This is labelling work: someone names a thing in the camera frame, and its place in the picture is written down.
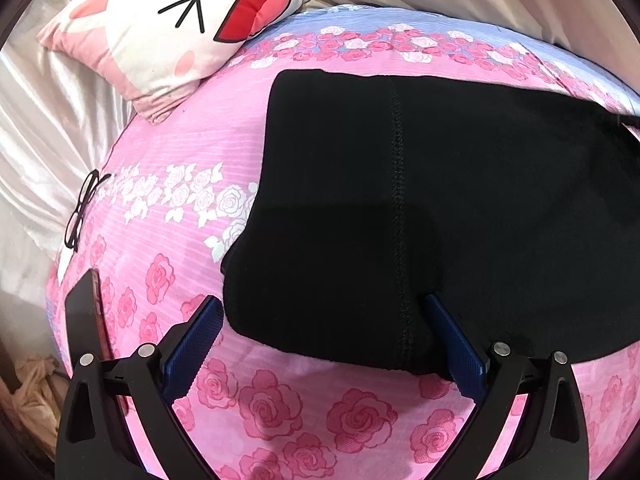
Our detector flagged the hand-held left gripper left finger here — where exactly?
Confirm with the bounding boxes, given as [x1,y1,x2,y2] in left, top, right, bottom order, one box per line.
[55,294,224,480]

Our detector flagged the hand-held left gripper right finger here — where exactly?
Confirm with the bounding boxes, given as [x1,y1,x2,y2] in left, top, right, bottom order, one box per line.
[424,292,589,480]

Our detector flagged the black pants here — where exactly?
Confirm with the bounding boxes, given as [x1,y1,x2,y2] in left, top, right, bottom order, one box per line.
[220,69,640,377]

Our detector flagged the pink floral blanket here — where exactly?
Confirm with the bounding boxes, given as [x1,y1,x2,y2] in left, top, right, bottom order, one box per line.
[44,2,640,480]

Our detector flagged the black smartphone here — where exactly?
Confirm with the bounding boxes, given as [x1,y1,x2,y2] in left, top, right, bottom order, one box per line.
[64,269,110,361]

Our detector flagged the beige crumpled bag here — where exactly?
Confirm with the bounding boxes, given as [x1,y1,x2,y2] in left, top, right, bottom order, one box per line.
[7,354,71,443]

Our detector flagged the silver satin cloth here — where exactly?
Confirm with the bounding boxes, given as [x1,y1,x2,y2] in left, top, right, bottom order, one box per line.
[0,0,151,356]

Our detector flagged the bunny face pillow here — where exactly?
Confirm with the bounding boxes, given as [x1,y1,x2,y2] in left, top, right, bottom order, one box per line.
[36,0,310,125]

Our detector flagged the black frame eyeglasses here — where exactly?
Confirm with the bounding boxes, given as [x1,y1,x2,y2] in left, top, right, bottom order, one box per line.
[64,170,112,253]

